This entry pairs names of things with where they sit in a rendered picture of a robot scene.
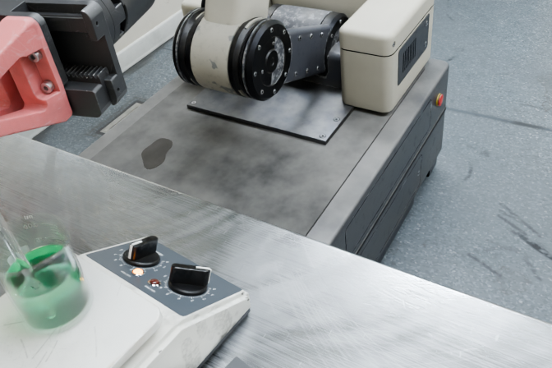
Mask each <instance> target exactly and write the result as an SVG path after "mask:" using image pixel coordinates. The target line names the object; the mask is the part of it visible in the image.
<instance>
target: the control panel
mask: <svg viewBox="0 0 552 368"><path fill-rule="evenodd" d="M132 242H133V241H132ZM130 243H131V242H129V243H126V244H122V245H120V246H114V247H111V248H108V249H104V250H101V251H96V252H93V253H89V254H86V256H87V257H89V258H91V259H92V260H93V261H95V262H96V263H98V264H100V265H102V266H103V267H104V268H105V269H108V270H109V271H111V272H112V273H114V274H116V275H117V276H118V277H120V278H122V279H124V280H125V281H127V282H128V283H129V284H131V285H133V286H134V287H136V288H138V289H140V290H141V291H142V292H144V293H145V294H147V295H149V296H150V297H152V298H153V299H155V300H156V301H158V302H160V303H161V304H163V305H164V306H166V307H167V308H169V309H170V310H172V311H174V312H176V313H177V314H179V315H181V316H186V315H189V314H191V313H194V312H196V311H198V310H200V309H203V308H205V307H207V306H209V305H212V304H214V303H215V302H217V301H221V300H222V299H224V298H226V297H230V296H231V295H233V294H235V293H237V292H240V291H241V290H243V289H241V288H239V287H237V286H236V285H234V284H232V283H230V282H229V281H227V280H225V279H223V278H221V277H219V276H218V275H216V274H214V273H212V272H211V274H210V278H209V283H208V287H207V291H206V292H205V293H204V294H202V295H199V296H193V297H190V296H184V295H181V294H178V293H176V292H174V291H172V290H171V289H170V288H169V286H168V280H169V274H170V270H171V265H172V264H174V263H178V264H184V265H197V266H199V265H198V264H196V263H194V262H193V261H191V260H188V259H187V258H186V257H184V256H182V255H179V254H178V253H176V252H175V251H172V250H171V249H169V248H167V247H166V246H164V245H162V244H160V243H158V245H157V250H156V252H157V253H158V254H159V256H160V262H159V264H157V265H155V266H153V267H148V268H142V267H136V266H133V265H130V264H128V263H126V262H125V261H124V260H123V258H122V256H123V253H124V251H126V250H128V249H129V245H130ZM134 269H141V270H142V271H143V273H142V274H135V273H133V270H134ZM153 278H156V279H158V280H159V284H152V283H150V280H151V279H153Z"/></svg>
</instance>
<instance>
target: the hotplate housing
mask: <svg viewBox="0 0 552 368"><path fill-rule="evenodd" d="M142 238H144V237H142ZM142 238H140V239H142ZM140 239H136V240H133V241H128V242H124V243H122V244H126V243H129V242H134V241H138V240H140ZM122 244H118V245H115V246H120V245H122ZM111 247H114V246H110V247H106V248H103V249H100V250H96V251H101V250H104V249H108V248H111ZM96 251H91V252H88V253H84V254H82V255H79V256H80V257H81V258H83V259H85V260H87V261H88V262H90V263H91V264H92V265H94V266H96V267H97V268H99V269H101V270H102V271H104V272H105V273H106V274H108V275H110V276H111V277H113V278H115V279H116V280H117V281H119V282H120V283H122V284H124V285H126V286H127V287H129V288H130V289H131V290H133V291H134V292H137V293H138V294H140V295H141V296H142V297H144V298H146V299H147V300H149V301H151V302H152V303H154V304H155V305H156V306H157V307H158V308H159V309H160V311H161V314H162V316H163V320H162V323H161V325H160V326H159V328H158V329H157V330H156V331H155V332H154V333H153V335H152V336H151V337H150V338H149V339H148V340H147V341H146V342H145V343H144V344H143V345H142V346H141V347H140V348H139V349H138V350H137V351H136V352H135V353H134V354H133V355H132V356H131V357H130V358H129V359H128V360H127V361H126V362H125V363H124V364H123V365H122V366H121V367H120V368H201V367H202V366H203V365H204V364H205V363H206V361H207V360H208V359H209V358H210V357H211V356H212V354H213V353H214V352H215V351H216V350H217V349H218V347H219V346H220V345H221V344H222V343H223V341H224V340H225V339H226V338H227V337H228V336H229V334H230V333H231V332H232V331H233V330H234V329H235V328H236V327H237V326H238V325H239V324H240V323H241V322H242V320H243V319H244V318H245V317H246V316H247V314H248V313H249V312H250V311H251V310H250V307H251V304H250V297H249V293H248V292H245V291H243V290H241V291H240V292H237V293H235V294H233V295H231V296H230V297H226V298H224V299H222V300H221V301H217V302H215V303H214V304H212V305H209V306H207V307H205V308H203V309H200V310H198V311H196V312H194V313H191V314H189V315H186V316H181V315H179V314H177V313H176V312H174V311H173V310H170V309H169V308H167V307H166V306H164V305H163V304H161V303H160V302H158V301H156V300H155V299H153V298H152V297H150V296H149V295H147V294H145V293H144V292H142V291H141V290H140V289H138V288H136V287H134V286H133V285H131V284H129V283H128V282H127V281H125V280H124V279H122V278H120V277H118V276H117V275H116V274H114V273H112V272H111V271H109V270H108V269H105V268H104V267H103V266H102V265H100V264H98V263H96V262H95V261H93V260H92V259H91V258H89V257H87V256H86V254H89V253H93V252H96Z"/></svg>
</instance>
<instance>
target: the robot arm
mask: <svg viewBox="0 0 552 368"><path fill-rule="evenodd" d="M154 2H155V0H0V137H3V136H9V135H12V134H16V133H19V132H23V131H29V130H33V129H37V128H40V127H46V126H50V125H54V124H58V123H61V122H66V121H67V120H68V119H69V118H70V116H81V117H100V116H101V115H102V114H103V113H104V112H105V110H106V109H107V108H108V107H109V106H110V105H111V104H112V105H116V104H117V103H118V102H119V101H120V99H121V98H122V97H123V96H124V95H125V93H126V92H127V85H126V82H125V80H124V76H123V74H122V69H121V67H120V64H119V61H118V58H117V54H116V51H115V48H114V44H115V43H116V42H117V41H118V40H119V39H120V38H121V37H122V36H123V35H124V34H125V33H126V32H127V31H128V30H129V29H130V28H131V27H132V26H133V25H134V24H135V23H136V22H137V21H138V20H139V19H140V18H141V17H142V16H143V15H144V14H145V13H146V12H147V11H148V10H149V9H150V8H151V7H152V6H153V4H154Z"/></svg>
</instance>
